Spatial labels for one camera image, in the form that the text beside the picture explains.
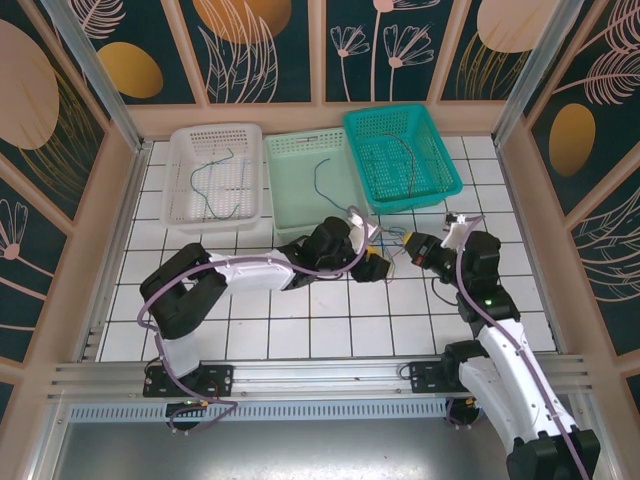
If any light green plastic basket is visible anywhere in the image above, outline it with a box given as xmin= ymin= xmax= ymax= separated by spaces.
xmin=263 ymin=127 xmax=371 ymax=245

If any white plastic basket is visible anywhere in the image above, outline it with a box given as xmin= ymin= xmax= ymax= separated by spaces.
xmin=164 ymin=123 xmax=266 ymax=236

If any aluminium table side rail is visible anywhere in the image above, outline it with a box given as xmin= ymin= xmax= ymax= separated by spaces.
xmin=494 ymin=142 xmax=567 ymax=354
xmin=74 ymin=142 xmax=151 ymax=361

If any aluminium frame post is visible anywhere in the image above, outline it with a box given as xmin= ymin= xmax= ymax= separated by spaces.
xmin=492 ymin=0 xmax=586 ymax=146
xmin=39 ymin=0 xmax=146 ymax=151

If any thin red cable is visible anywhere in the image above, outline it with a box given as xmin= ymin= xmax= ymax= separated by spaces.
xmin=383 ymin=132 xmax=422 ymax=199

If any grey slotted cable duct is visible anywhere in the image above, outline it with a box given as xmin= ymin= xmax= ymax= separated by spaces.
xmin=67 ymin=401 xmax=451 ymax=422

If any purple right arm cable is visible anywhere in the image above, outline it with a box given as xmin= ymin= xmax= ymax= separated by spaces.
xmin=447 ymin=217 xmax=594 ymax=480

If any black round controller board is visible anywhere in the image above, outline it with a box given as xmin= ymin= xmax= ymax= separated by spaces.
xmin=166 ymin=399 xmax=214 ymax=436
xmin=446 ymin=397 xmax=484 ymax=430

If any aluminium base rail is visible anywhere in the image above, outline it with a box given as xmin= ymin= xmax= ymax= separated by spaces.
xmin=47 ymin=353 xmax=597 ymax=402

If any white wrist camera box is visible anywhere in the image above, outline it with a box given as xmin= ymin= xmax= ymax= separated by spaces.
xmin=443 ymin=212 xmax=485 ymax=250
xmin=347 ymin=208 xmax=372 ymax=249

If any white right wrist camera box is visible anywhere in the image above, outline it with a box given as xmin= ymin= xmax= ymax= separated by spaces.
xmin=443 ymin=212 xmax=485 ymax=250

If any grey metal sheet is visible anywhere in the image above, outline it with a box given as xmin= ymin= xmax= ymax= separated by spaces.
xmin=29 ymin=419 xmax=616 ymax=480

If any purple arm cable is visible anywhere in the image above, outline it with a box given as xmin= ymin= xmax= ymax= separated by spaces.
xmin=447 ymin=217 xmax=594 ymax=480
xmin=137 ymin=204 xmax=386 ymax=435

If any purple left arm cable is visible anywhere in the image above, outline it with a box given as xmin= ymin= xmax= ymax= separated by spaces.
xmin=137 ymin=204 xmax=386 ymax=435

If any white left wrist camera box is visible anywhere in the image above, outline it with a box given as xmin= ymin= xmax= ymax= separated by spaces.
xmin=347 ymin=208 xmax=372 ymax=249

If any teal plastic basket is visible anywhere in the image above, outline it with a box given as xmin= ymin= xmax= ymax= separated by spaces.
xmin=342 ymin=103 xmax=463 ymax=214

